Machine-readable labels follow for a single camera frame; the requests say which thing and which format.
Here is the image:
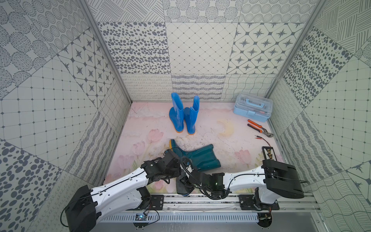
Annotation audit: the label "green rubber boot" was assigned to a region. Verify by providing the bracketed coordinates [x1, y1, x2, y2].
[169, 139, 221, 171]

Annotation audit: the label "grey blue microfibre cloth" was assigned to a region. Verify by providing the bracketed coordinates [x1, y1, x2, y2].
[176, 172, 194, 196]

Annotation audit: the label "blue rubber boot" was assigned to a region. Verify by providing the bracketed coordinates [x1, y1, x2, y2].
[184, 96, 200, 135]
[169, 92, 184, 133]

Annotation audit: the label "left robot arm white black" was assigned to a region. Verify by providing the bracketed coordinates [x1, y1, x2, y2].
[63, 150, 180, 232]

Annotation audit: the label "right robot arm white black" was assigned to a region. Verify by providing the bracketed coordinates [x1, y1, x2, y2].
[180, 157, 304, 205]

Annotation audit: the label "light blue plastic toolbox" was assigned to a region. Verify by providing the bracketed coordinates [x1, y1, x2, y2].
[233, 92, 273, 122]

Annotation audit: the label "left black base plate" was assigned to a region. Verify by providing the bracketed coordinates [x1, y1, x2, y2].
[138, 194, 164, 211]

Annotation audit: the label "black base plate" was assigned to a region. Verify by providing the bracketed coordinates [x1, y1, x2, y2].
[138, 194, 164, 211]
[238, 194, 280, 211]

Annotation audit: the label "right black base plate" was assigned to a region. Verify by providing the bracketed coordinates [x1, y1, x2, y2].
[238, 194, 280, 211]

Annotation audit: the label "red black cable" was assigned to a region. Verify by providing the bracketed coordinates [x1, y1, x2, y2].
[254, 135, 271, 147]

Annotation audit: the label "orange handled pliers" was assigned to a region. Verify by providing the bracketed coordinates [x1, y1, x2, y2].
[247, 119, 274, 138]

